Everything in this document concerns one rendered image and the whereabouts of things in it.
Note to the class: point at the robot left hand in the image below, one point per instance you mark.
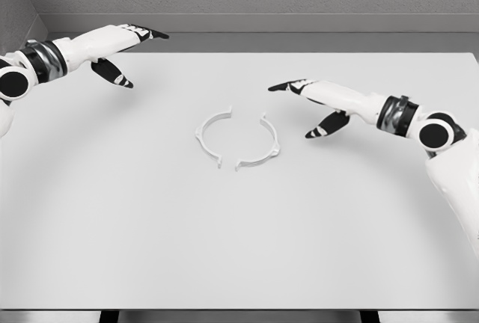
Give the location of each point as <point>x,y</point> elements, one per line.
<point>108,40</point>

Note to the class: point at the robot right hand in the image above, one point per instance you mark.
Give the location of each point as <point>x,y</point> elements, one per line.
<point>329,93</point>

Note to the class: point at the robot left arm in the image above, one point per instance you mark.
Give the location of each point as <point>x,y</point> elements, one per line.
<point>33,67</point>

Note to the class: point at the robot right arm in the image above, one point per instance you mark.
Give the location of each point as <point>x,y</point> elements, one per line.
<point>426,140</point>

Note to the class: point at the white pipe clamp half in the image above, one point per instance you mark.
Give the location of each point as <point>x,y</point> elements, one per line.
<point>205,133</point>
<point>270,143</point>

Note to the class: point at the white table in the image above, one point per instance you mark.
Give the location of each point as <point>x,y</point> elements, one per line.
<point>239,226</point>

